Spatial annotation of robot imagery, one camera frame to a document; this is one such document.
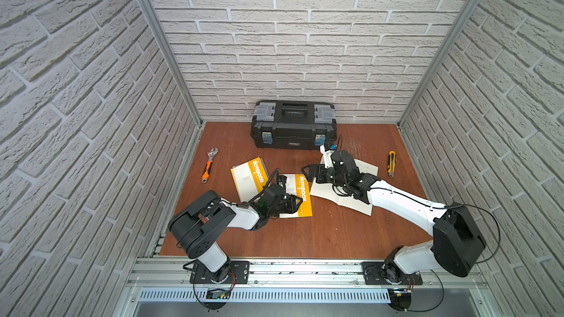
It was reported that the open white lined notebook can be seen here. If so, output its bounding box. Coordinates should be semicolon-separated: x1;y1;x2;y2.
310;160;376;216

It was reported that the aluminium corner post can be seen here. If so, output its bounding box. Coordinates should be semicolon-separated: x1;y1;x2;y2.
397;0;481;133
137;0;204;128

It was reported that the yellow white cover notebook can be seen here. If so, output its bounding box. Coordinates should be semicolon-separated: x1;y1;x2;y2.
231;157;269;203

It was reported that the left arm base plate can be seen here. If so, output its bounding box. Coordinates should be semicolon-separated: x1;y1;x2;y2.
189;260;251;285

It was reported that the right aluminium corner post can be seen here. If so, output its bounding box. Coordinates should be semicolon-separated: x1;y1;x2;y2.
397;0;481;133

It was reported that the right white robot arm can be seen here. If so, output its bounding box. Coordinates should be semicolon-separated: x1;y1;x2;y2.
302;147;487;285

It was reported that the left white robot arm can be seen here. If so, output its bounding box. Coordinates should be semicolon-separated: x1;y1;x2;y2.
167;169;307;282

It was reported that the yellow utility knife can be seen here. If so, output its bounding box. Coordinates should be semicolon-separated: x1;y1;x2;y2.
387;151;397;178

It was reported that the orange handled adjustable wrench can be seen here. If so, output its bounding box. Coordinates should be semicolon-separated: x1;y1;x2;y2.
201;148;219;183

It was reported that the black plastic toolbox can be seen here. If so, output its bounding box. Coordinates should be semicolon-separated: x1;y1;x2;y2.
251;100;338;151

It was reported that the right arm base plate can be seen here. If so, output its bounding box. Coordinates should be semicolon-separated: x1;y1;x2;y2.
361;261;423;286

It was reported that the left aluminium corner post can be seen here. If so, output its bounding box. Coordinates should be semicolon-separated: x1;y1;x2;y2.
137;0;204;128

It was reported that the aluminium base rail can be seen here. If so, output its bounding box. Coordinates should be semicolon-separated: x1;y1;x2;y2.
126;257;489;304

